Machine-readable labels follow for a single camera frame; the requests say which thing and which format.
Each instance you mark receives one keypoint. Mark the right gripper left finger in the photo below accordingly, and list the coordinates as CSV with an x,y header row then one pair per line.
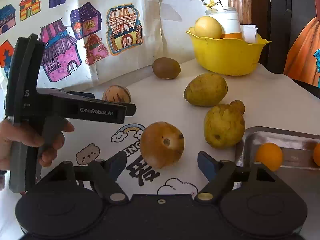
x,y
103,176

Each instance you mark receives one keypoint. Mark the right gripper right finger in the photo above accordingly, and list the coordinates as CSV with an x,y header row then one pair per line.
x,y
221,176

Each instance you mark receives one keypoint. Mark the green pear front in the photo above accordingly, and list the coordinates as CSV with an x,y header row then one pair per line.
x,y
224,125

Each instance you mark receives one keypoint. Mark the green pear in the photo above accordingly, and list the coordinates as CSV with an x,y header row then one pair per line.
x,y
224,125
206,90

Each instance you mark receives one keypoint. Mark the small orange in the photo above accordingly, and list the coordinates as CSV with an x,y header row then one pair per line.
x,y
316,154
270,155

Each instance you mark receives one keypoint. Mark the brownish round pear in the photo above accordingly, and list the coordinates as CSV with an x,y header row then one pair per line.
x,y
161,144

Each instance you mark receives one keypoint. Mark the striped pepino melon back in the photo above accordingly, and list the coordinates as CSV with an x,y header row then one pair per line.
x,y
116,93

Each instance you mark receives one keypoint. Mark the green pear back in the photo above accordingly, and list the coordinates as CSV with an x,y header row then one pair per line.
x,y
206,90

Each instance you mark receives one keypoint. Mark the brown kiwi fruit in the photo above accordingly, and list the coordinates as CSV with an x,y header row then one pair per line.
x,y
166,68

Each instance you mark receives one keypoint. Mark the person's left hand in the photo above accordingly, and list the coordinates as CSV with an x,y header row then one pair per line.
x,y
28,136

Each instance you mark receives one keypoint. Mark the white printed table mat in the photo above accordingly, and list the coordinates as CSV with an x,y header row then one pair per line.
x,y
271,100

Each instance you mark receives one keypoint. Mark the metal baking tray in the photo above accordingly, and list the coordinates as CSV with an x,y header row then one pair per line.
x,y
287,159

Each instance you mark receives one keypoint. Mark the houses drawing paper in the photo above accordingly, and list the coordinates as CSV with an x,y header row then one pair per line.
x,y
87,42

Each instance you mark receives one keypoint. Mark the yellow plastic bowl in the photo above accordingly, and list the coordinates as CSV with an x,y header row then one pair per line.
x,y
227,56

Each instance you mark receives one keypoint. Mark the girl in orange dress painting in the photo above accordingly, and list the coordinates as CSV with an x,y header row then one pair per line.
x,y
301,63

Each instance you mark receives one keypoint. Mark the white folded paper in bowl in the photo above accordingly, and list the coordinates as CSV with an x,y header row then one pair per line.
x,y
249,32

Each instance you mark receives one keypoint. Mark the yellow apple in bowl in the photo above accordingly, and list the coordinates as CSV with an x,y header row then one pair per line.
x,y
207,26

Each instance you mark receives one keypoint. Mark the white jar with flowers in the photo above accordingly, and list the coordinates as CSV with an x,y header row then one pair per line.
x,y
226,16

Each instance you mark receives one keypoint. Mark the brown wooden door frame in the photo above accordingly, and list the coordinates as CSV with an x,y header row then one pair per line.
x,y
257,12

